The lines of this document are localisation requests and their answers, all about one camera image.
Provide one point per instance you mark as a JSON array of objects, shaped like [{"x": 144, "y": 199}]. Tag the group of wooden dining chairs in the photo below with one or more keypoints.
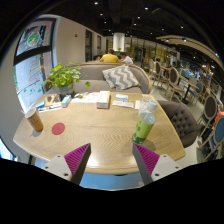
[{"x": 210, "y": 110}]

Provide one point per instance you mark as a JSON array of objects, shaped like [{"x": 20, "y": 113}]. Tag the brown paper cup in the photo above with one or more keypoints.
[{"x": 35, "y": 120}]

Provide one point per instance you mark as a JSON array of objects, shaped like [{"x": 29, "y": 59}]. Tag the dark-framed decorated window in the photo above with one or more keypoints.
[{"x": 31, "y": 73}]

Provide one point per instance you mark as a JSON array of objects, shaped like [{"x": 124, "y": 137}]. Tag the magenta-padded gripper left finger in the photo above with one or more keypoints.
[{"x": 76, "y": 159}]

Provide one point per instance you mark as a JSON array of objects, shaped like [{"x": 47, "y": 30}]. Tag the green potted plant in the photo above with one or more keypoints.
[{"x": 63, "y": 77}]

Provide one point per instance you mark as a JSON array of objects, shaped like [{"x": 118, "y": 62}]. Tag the clear plastic cup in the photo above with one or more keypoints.
[{"x": 142, "y": 101}]

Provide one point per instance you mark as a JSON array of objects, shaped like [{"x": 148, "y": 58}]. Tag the group of ceiling spotlights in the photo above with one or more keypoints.
[{"x": 143, "y": 16}]

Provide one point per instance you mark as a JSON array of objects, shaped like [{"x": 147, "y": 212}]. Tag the grey curved sofa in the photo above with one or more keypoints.
[{"x": 93, "y": 75}]

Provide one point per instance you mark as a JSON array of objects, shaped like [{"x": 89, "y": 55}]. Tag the grey white chevron pillow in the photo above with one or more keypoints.
[{"x": 120, "y": 77}]

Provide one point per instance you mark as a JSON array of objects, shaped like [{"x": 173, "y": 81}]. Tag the grey tufted chair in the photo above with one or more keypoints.
[{"x": 181, "y": 123}]

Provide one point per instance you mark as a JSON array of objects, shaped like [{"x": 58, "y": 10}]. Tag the white teal pen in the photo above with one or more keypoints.
[{"x": 50, "y": 107}]

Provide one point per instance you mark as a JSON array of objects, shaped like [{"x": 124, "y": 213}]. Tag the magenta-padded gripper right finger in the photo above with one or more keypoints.
[{"x": 146, "y": 160}]

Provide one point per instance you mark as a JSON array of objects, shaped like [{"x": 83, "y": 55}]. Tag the green-labelled clear drink bottle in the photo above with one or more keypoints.
[{"x": 144, "y": 126}]

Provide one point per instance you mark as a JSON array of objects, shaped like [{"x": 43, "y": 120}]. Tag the flat round red coaster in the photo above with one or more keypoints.
[{"x": 58, "y": 128}]

